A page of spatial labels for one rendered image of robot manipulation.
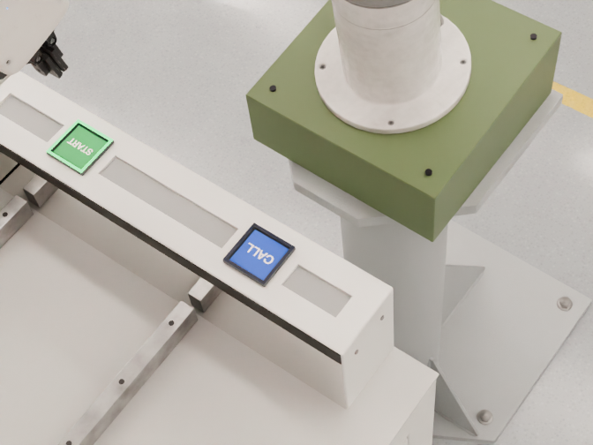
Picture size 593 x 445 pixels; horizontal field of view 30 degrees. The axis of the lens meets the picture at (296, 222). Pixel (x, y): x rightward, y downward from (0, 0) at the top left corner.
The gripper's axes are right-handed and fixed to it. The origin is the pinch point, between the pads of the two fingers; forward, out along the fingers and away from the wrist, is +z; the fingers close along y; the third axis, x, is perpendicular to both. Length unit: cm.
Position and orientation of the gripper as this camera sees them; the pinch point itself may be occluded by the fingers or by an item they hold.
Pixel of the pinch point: (46, 57)
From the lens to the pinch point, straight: 118.9
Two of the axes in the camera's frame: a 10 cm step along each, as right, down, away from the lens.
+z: 2.0, 3.7, 9.1
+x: -8.0, -4.7, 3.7
